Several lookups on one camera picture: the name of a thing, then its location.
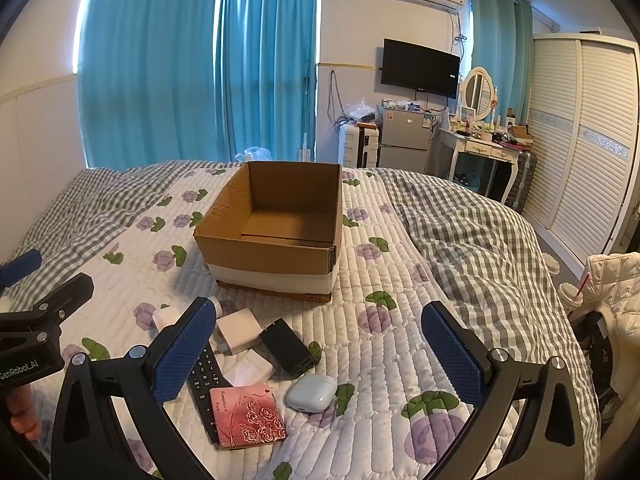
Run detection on white box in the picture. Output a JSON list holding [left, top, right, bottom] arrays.
[[222, 355, 276, 388]]

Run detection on white quilted jacket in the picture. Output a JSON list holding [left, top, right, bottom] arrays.
[[570, 254, 640, 411]]

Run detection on pale blue earbuds case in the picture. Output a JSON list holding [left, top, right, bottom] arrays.
[[286, 374, 338, 414]]

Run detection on white square charger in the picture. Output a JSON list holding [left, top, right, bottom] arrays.
[[215, 312, 262, 356]]

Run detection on clear plastic bag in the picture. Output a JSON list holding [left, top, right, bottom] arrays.
[[345, 100, 381, 126]]

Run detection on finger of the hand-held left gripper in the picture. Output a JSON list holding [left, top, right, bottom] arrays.
[[0, 249, 43, 288], [30, 272, 96, 333]]

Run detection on cardboard box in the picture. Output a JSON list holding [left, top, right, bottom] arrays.
[[193, 160, 344, 304]]

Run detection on silver suitcase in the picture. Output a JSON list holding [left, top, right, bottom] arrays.
[[487, 149, 538, 211]]

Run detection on white louvred wardrobe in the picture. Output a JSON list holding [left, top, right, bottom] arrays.
[[520, 32, 640, 261]]

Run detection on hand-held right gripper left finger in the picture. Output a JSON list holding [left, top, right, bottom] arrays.
[[51, 296, 217, 480]]

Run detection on black remote control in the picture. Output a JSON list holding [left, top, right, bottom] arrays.
[[187, 345, 231, 446]]

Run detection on white plastic bag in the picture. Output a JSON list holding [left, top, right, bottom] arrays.
[[235, 146, 273, 163]]

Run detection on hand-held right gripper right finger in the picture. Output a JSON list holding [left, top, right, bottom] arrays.
[[421, 301, 587, 480]]

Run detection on hanging cables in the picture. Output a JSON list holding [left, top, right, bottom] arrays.
[[327, 71, 351, 126]]

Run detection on grey checked blanket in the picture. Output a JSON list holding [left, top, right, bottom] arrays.
[[10, 160, 601, 461]]

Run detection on wide blue curtain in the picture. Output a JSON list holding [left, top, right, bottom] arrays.
[[77, 0, 223, 171]]

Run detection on white dressing table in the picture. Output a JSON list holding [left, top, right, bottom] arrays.
[[440, 127, 523, 206]]

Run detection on oval white mirror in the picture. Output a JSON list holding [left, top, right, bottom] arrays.
[[460, 66, 496, 122]]

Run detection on black charger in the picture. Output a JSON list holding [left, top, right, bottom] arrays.
[[259, 318, 321, 378]]

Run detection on black wall television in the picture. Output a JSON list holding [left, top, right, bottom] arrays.
[[381, 38, 461, 100]]

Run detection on cup with red straw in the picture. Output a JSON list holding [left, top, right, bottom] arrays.
[[558, 265, 591, 316]]

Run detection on group of cosmetic bottles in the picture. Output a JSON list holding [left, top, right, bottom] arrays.
[[447, 110, 533, 148]]

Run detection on silver fridge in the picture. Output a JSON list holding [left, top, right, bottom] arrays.
[[378, 106, 435, 173]]

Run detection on narrow blue curtain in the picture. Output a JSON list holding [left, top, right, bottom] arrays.
[[470, 0, 535, 126]]

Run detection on person's left hand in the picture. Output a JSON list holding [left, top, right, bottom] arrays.
[[7, 389, 42, 442]]

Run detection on white suitcase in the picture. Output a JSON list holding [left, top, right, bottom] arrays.
[[339, 122, 381, 168]]

